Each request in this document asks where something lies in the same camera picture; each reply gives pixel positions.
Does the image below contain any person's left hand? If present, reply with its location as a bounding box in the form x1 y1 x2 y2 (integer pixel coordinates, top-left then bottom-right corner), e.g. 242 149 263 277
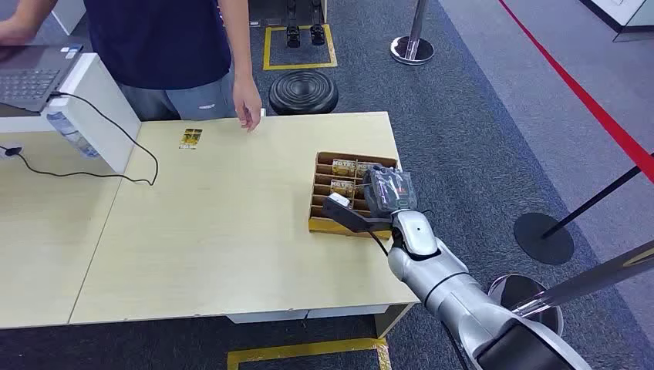
232 76 264 133

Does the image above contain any white counter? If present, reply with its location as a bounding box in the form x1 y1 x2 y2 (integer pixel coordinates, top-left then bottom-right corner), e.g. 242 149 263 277
579 0 654 43

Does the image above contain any black round stool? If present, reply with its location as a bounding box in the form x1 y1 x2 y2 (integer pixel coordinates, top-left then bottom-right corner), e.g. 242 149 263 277
268 69 340 116

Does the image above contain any cardboard card holder box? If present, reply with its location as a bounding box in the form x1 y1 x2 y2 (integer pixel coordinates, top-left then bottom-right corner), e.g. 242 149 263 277
308 150 399 241

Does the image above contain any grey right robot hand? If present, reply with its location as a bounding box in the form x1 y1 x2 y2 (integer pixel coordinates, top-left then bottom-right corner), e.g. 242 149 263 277
362 165 420 219

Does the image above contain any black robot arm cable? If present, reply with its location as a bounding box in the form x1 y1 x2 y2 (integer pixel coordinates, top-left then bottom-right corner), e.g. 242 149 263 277
367 230 391 257

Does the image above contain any pale wrist camera on black bracket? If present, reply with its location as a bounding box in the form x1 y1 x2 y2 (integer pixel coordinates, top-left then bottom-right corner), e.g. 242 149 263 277
321 192 393 234

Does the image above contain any white desk riser stand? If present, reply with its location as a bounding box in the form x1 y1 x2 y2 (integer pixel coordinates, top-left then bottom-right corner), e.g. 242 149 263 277
0 52 142 175

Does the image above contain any red barrier belt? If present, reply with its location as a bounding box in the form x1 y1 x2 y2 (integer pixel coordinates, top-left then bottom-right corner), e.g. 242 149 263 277
497 0 654 185

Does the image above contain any white cabinet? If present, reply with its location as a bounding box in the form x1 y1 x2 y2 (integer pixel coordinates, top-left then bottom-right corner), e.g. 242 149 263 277
51 0 88 36

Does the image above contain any person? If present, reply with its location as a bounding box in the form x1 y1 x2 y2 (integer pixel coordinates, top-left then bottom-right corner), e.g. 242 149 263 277
0 0 264 133

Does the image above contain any black stanchion with flat base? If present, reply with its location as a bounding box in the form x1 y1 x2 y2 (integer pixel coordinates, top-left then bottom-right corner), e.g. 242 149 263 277
513 164 643 266

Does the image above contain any clear plastic bottle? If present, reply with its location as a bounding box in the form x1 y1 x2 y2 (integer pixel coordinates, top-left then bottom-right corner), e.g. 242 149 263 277
46 111 101 160

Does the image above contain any yellow floor tape strip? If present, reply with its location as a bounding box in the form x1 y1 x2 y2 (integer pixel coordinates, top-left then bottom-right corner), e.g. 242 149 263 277
226 337 393 370

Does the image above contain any yellow floor tape square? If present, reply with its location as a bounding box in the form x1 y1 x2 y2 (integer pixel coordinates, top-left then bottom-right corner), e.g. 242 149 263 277
262 23 339 72

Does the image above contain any black power cable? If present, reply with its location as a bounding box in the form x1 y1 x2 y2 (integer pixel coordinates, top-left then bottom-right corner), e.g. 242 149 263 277
5 91 160 187

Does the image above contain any chrome stanchion with round base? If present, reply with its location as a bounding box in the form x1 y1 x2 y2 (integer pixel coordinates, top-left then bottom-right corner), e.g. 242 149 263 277
487 240 654 338
389 0 436 66

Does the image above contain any dark grey laptop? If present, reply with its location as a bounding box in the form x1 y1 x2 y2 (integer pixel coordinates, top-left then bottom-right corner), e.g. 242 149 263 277
0 44 84 114

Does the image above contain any white table frame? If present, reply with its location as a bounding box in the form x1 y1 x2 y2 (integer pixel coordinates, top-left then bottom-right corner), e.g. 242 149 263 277
226 302 416 340

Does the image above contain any person's right hand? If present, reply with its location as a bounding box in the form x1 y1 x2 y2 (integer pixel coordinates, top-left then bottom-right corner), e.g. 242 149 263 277
0 18 35 48

